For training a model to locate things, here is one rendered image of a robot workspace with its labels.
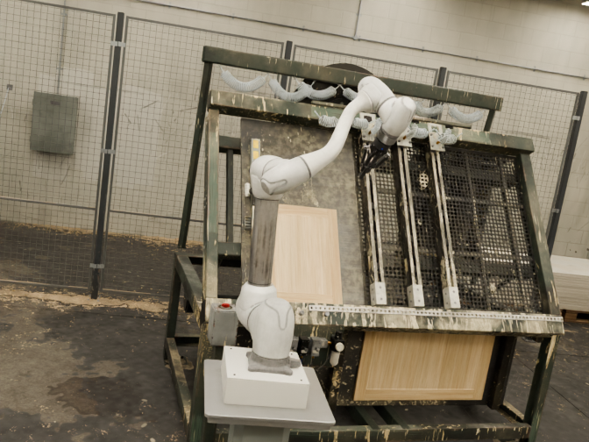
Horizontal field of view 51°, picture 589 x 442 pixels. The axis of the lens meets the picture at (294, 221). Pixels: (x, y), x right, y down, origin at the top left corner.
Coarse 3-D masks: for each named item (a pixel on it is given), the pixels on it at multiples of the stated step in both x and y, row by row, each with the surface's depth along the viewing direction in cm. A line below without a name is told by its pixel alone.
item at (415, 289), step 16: (416, 128) 373; (400, 144) 381; (400, 160) 381; (400, 176) 377; (400, 192) 376; (400, 208) 374; (400, 224) 372; (416, 256) 359; (416, 272) 356; (416, 288) 352; (416, 304) 348
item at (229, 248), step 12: (228, 144) 358; (228, 156) 357; (228, 168) 354; (384, 168) 390; (420, 168) 397; (444, 168) 404; (456, 168) 407; (228, 180) 352; (480, 180) 411; (228, 192) 349; (228, 204) 346; (228, 216) 344; (228, 228) 341; (228, 240) 338; (228, 252) 334; (240, 252) 336; (396, 264) 366; (432, 264) 374; (456, 264) 380; (492, 264) 388; (504, 264) 391; (504, 276) 392
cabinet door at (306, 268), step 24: (288, 216) 348; (312, 216) 353; (336, 216) 358; (288, 240) 343; (312, 240) 347; (336, 240) 352; (288, 264) 337; (312, 264) 342; (336, 264) 346; (288, 288) 332; (312, 288) 337; (336, 288) 341
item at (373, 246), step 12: (372, 132) 370; (360, 144) 379; (360, 156) 378; (372, 168) 372; (372, 180) 369; (372, 192) 367; (372, 204) 363; (372, 216) 359; (372, 228) 356; (372, 240) 353; (372, 252) 351; (372, 264) 350; (372, 276) 348; (372, 288) 347; (384, 288) 345; (372, 300) 346; (384, 300) 342
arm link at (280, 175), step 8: (272, 160) 248; (280, 160) 246; (288, 160) 244; (296, 160) 243; (264, 168) 248; (272, 168) 243; (280, 168) 241; (288, 168) 240; (296, 168) 241; (304, 168) 242; (264, 176) 242; (272, 176) 240; (280, 176) 239; (288, 176) 240; (296, 176) 241; (304, 176) 243; (264, 184) 241; (272, 184) 240; (280, 184) 240; (288, 184) 241; (296, 184) 243; (272, 192) 242; (280, 192) 243
